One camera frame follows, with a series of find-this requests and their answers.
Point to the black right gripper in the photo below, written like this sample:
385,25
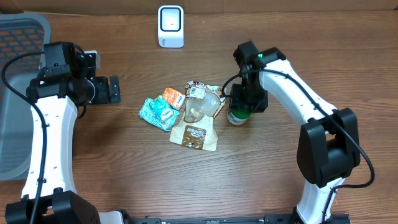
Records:
239,100

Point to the orange snack packet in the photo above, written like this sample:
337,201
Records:
174,98

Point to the teal tissue pack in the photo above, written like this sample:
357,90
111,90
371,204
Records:
146,113

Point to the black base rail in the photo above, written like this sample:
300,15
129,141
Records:
211,220

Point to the grey plastic basket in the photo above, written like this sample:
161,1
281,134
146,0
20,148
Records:
20,34

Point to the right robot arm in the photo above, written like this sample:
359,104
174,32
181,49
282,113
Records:
327,151

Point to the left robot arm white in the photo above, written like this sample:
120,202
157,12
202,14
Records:
49,194

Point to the green lid jar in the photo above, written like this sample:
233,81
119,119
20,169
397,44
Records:
238,115

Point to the small teal packet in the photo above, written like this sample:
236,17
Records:
161,108

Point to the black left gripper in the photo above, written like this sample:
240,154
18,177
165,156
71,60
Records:
104,97

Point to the brown white snack pouch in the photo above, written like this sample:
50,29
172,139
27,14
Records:
195,129

